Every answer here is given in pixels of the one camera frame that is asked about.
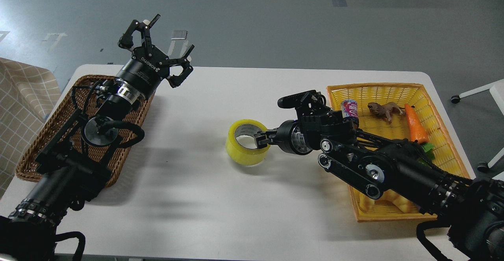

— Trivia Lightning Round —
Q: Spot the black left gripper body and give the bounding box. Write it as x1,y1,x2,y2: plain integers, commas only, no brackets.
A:
115,46,169,100

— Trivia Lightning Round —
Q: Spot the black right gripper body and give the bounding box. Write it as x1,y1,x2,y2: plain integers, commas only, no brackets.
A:
274,120,313,155

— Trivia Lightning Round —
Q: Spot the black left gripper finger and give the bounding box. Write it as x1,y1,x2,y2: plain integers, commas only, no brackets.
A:
165,44,195,88
118,15,161,53

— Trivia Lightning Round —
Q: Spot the yellow tape roll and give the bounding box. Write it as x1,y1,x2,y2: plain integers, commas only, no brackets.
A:
225,119,269,166

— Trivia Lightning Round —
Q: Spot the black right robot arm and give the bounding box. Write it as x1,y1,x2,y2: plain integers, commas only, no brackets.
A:
253,90,504,261

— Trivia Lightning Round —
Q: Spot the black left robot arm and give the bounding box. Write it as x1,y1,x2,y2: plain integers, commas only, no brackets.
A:
1,15,194,261

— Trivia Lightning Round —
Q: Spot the small drink can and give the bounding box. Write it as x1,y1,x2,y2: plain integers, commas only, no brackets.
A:
340,98,359,128

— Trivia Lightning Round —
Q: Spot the brown wicker basket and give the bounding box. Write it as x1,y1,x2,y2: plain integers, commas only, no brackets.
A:
15,75,155,187

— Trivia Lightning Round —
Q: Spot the brown toy animal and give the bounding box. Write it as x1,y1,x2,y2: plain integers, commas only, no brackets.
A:
367,102,406,124

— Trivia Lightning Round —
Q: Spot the beige checkered cloth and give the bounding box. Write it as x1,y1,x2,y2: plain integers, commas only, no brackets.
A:
0,58,61,195

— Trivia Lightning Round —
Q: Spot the toy croissant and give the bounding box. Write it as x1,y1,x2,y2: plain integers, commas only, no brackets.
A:
358,190,418,215

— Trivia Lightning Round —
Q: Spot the orange toy carrot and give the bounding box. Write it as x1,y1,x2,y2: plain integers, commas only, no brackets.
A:
404,104,435,161

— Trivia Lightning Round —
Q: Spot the yellow plastic basket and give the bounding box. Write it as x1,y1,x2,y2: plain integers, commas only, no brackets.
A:
326,82,470,222

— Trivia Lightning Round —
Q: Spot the white chair base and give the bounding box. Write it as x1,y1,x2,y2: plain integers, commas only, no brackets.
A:
451,79,504,173

